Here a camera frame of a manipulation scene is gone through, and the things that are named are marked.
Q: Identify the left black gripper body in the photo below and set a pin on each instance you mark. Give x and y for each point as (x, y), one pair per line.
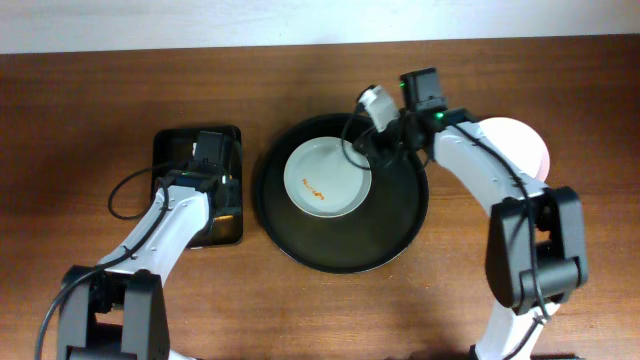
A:
(226, 201)

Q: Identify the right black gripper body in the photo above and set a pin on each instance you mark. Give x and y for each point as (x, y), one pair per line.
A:
(382, 145)

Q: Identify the pale green plate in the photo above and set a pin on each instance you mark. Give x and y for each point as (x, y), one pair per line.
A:
(326, 178)

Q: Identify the pale pink plate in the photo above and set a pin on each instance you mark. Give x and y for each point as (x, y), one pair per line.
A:
(523, 146)

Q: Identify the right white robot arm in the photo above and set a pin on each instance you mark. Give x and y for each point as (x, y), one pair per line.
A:
(536, 250)

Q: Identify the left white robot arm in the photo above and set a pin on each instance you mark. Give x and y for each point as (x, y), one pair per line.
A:
(116, 309)

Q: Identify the black rectangular tray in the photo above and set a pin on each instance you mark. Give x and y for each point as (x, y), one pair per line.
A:
(219, 152)

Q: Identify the round black tray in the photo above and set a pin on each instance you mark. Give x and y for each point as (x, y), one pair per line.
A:
(373, 234)

